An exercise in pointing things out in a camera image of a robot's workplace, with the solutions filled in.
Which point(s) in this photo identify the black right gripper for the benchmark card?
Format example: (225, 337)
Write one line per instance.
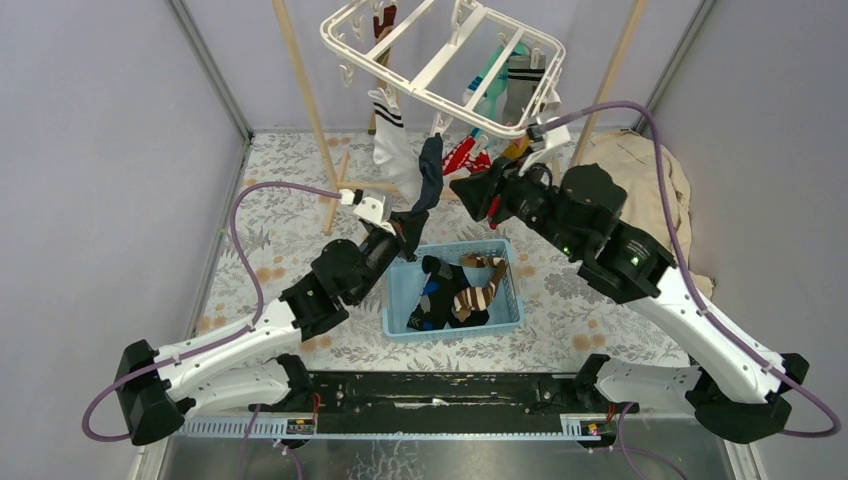
(476, 192)

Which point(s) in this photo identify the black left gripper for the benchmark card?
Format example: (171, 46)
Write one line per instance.
(409, 226)

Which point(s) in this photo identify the red white dotted sock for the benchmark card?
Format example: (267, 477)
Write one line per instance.
(468, 155)

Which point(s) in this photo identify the navy blue sock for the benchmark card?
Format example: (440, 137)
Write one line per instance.
(430, 168)

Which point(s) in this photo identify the brown white striped sock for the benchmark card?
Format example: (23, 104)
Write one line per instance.
(474, 299)

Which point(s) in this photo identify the white plastic clip hanger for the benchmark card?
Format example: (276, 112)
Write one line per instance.
(414, 49)

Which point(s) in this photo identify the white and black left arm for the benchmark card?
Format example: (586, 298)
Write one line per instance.
(236, 365)

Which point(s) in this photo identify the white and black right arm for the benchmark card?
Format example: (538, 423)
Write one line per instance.
(735, 387)

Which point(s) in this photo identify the yellow sock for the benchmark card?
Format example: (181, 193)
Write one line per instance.
(516, 148)

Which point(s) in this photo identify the light blue plastic basket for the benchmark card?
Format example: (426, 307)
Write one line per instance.
(404, 282)

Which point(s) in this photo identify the white black striped sock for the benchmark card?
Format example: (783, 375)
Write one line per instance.
(392, 150)

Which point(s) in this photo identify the black patterned sock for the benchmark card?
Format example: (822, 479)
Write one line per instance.
(435, 308)

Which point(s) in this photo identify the teal patterned sock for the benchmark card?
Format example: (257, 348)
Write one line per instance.
(497, 87)

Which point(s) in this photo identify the maroon olive striped sock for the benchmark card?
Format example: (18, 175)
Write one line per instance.
(383, 23)

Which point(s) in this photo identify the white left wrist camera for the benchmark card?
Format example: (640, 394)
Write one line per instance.
(372, 207)

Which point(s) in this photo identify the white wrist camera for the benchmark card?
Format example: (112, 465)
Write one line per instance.
(372, 207)
(546, 135)

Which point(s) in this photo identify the wooden drying rack frame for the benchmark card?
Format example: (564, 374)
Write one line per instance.
(331, 192)

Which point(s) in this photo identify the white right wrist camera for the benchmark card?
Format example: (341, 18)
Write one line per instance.
(546, 135)

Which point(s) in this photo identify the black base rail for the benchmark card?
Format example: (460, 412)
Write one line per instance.
(374, 403)

